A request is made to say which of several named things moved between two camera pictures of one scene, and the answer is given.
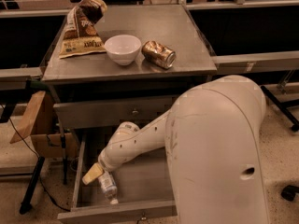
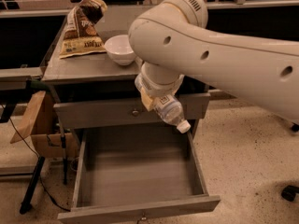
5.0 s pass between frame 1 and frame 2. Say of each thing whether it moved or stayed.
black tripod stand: stayed
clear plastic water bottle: moved
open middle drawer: stayed
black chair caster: stayed
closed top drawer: stayed
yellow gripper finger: moved
